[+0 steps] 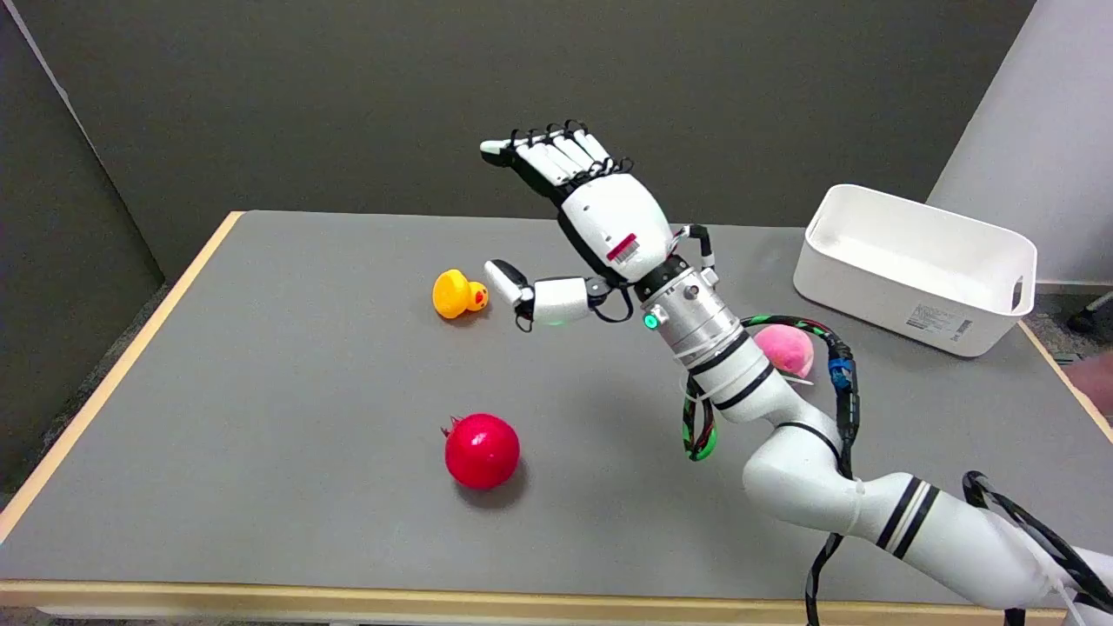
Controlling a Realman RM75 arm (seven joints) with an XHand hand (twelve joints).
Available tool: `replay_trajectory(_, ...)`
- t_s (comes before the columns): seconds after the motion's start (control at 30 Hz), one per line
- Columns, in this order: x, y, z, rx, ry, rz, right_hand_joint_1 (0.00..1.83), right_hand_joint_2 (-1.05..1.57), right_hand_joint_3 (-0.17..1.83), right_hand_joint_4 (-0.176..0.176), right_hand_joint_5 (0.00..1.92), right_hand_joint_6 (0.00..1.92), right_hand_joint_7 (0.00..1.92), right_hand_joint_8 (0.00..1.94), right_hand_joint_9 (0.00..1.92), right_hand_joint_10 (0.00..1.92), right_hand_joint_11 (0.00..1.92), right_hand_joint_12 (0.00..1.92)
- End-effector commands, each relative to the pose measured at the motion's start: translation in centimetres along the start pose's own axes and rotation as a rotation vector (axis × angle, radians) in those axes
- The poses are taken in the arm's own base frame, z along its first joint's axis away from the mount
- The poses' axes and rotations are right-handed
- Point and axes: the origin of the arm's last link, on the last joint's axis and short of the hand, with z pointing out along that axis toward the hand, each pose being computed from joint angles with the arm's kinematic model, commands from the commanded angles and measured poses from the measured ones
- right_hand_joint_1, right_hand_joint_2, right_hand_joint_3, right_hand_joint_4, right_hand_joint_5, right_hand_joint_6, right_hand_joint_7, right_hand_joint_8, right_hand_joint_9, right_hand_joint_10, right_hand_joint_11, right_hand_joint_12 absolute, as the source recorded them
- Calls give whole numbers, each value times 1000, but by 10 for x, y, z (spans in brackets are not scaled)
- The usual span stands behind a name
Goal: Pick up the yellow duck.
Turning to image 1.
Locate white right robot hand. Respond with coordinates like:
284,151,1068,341
479,120,717,333

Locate red pomegranate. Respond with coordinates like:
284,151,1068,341
442,413,522,490

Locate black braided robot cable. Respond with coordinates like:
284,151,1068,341
682,315,1113,626

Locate white plastic bin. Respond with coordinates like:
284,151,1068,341
793,183,1038,357

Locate yellow rubber duck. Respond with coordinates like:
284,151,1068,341
432,269,490,321

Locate pink plush ball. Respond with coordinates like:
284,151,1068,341
753,324,816,382

